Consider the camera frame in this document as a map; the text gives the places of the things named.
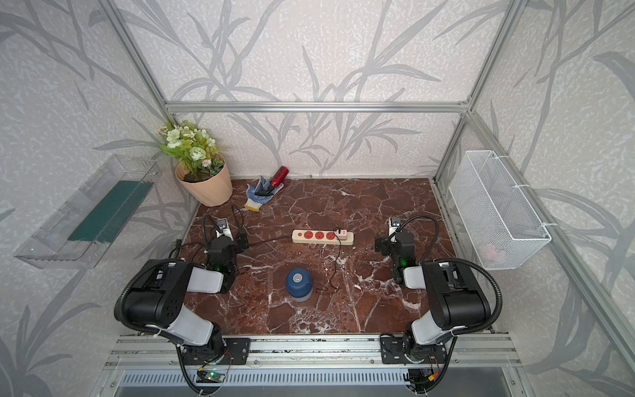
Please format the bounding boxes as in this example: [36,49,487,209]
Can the pink charger adapter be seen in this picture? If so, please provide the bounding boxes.
[335,229,348,240]

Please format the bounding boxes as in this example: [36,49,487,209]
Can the thin black charging cable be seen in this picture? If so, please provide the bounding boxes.
[312,232,344,294]

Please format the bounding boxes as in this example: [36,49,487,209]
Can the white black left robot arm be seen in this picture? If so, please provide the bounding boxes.
[114,214,249,362]

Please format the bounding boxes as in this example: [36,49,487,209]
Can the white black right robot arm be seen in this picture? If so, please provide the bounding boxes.
[375,215,503,365]

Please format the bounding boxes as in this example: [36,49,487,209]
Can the white blue dotted glove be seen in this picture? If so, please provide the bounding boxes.
[244,177,284,212]

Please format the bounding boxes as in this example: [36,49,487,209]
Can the beige ribbed flower pot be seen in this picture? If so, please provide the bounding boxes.
[175,163,233,207]

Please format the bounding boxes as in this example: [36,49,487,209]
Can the beige red power strip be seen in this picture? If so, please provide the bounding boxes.
[291,229,354,246]

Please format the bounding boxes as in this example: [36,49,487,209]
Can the green white artificial flowers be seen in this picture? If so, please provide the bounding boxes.
[157,120,225,183]

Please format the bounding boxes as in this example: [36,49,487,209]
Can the pink item in basket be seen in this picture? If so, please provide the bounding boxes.
[479,243,505,264]

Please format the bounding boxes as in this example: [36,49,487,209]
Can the green mat in shelf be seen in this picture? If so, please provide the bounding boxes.
[68,180,154,243]

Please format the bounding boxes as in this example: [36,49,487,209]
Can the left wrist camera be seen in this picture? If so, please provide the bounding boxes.
[215,218,233,240]

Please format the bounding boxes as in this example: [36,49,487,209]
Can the white wire mesh basket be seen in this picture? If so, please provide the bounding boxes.
[449,151,552,271]

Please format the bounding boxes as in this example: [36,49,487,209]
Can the clear plastic wall shelf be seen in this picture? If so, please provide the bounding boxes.
[15,155,161,270]

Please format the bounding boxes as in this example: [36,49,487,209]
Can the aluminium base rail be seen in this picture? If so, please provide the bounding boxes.
[91,333,533,396]

